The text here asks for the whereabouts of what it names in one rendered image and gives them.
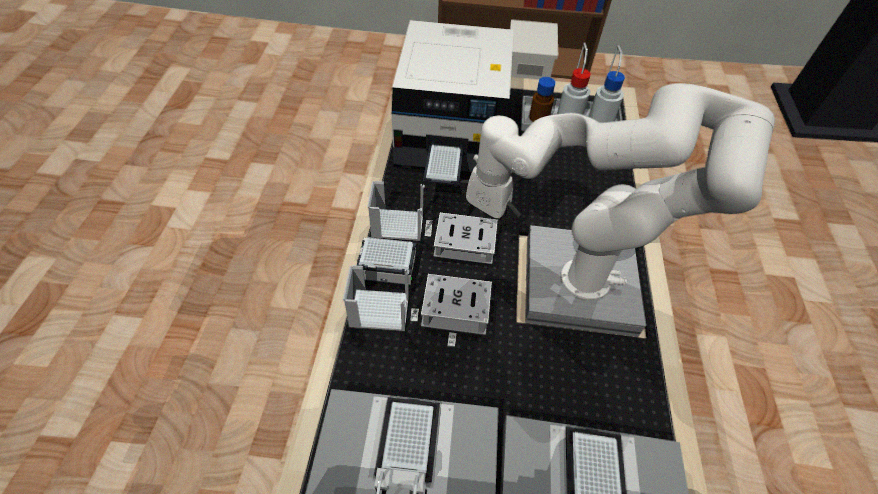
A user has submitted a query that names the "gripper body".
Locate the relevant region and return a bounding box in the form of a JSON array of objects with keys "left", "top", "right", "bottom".
[{"left": 466, "top": 166, "right": 513, "bottom": 219}]

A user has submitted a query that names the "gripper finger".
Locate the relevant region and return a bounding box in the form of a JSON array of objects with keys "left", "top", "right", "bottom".
[
  {"left": 497, "top": 201, "right": 521, "bottom": 235},
  {"left": 459, "top": 180, "right": 476, "bottom": 216}
]

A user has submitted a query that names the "red bottle cap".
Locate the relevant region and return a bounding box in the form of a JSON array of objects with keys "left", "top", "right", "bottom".
[{"left": 571, "top": 68, "right": 591, "bottom": 86}]

